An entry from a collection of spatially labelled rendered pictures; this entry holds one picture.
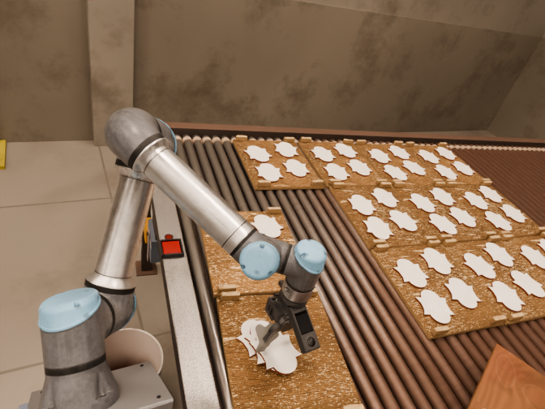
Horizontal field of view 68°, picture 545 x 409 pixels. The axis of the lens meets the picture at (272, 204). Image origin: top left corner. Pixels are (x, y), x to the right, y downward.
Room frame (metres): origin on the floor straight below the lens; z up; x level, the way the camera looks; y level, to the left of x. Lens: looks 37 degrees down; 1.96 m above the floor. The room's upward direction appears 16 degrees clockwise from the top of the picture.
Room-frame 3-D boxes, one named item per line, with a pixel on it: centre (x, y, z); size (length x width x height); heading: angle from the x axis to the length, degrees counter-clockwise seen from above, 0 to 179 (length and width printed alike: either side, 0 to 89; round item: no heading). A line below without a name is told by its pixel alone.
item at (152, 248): (1.17, 0.40, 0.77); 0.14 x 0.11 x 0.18; 28
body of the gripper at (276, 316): (0.70, -0.11, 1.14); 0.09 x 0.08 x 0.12; 40
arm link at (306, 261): (0.69, -0.11, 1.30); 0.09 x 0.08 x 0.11; 85
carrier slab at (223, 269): (1.09, 0.03, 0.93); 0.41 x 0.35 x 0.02; 25
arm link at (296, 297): (0.69, -0.11, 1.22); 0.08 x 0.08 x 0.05
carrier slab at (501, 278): (1.34, -1.00, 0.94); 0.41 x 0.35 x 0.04; 28
